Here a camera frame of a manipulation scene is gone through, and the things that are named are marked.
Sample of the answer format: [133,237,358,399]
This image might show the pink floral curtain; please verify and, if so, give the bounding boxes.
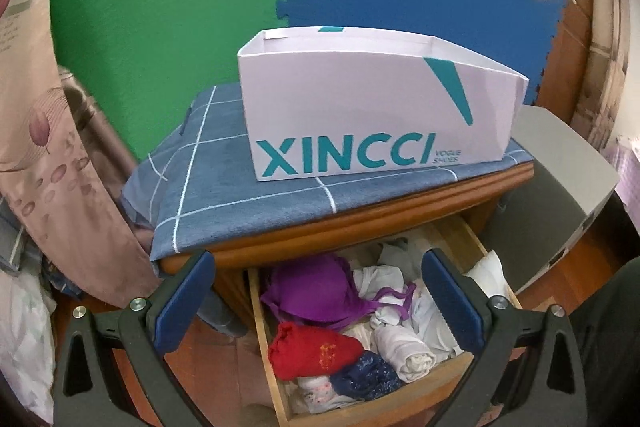
[1,0,160,308]

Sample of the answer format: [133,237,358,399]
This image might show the white garment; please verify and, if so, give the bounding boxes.
[352,238,509,363]
[372,325,437,384]

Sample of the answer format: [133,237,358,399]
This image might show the purple bra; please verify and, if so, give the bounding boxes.
[260,254,416,331]

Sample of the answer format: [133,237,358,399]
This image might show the white floral small underwear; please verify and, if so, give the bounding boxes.
[296,375,357,414]

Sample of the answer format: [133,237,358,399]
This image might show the dark blue sparkly underwear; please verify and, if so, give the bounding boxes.
[330,350,404,401]

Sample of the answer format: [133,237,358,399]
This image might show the blue checked cloth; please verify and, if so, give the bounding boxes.
[120,83,533,262]

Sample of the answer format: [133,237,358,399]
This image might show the wooden nightstand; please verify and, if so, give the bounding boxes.
[153,161,534,329]

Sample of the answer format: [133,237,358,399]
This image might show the open wooden drawer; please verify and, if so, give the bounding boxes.
[248,216,511,426]

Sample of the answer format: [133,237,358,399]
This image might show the green foam mat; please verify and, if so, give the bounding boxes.
[51,0,279,157]

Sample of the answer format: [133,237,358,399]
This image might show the red rolled underwear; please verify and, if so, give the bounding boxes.
[268,322,364,381]

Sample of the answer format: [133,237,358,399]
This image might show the grey white box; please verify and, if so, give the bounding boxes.
[480,106,620,293]

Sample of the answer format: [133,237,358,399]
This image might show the white XINCCI shoe box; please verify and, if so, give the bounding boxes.
[236,26,528,181]

